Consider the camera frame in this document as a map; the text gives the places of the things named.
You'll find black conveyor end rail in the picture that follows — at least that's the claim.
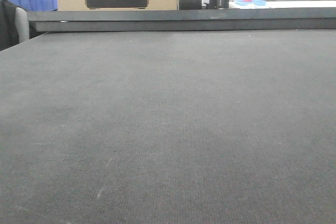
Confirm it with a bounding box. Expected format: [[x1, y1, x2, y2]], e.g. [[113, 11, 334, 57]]
[[27, 7, 335, 33]]

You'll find black conveyor belt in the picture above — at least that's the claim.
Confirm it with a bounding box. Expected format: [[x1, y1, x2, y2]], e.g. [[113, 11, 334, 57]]
[[1, 29, 335, 223]]

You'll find blue tray on table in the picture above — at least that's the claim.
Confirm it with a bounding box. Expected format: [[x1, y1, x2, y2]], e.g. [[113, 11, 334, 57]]
[[234, 0, 267, 6]]

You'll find grey chair with black jacket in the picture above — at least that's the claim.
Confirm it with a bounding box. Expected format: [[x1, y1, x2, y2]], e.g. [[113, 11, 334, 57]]
[[1, 0, 30, 51]]

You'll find white table background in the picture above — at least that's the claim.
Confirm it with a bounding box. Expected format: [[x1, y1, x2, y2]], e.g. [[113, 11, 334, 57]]
[[229, 0, 335, 9]]

